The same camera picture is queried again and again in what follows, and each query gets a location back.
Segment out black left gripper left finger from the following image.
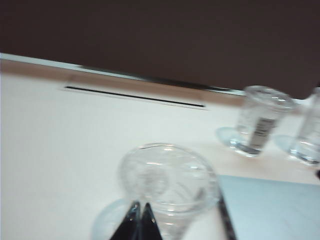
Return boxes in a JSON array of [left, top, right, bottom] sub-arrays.
[[109, 200, 141, 240]]

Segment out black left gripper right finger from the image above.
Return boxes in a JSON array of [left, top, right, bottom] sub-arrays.
[[142, 201, 164, 240]]

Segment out small clear plastic cup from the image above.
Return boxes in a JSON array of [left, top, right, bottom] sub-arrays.
[[116, 142, 223, 240]]

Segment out silver Dell laptop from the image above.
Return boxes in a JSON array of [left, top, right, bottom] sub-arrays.
[[216, 174, 320, 240]]

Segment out clear plastic cup, white label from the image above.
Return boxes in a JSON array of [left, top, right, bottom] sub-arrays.
[[234, 84, 298, 158]]

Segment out tall clear plastic cup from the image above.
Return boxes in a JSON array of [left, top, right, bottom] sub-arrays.
[[287, 86, 320, 166]]

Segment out grey divider base bracket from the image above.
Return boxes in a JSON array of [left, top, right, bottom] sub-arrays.
[[78, 64, 232, 92]]

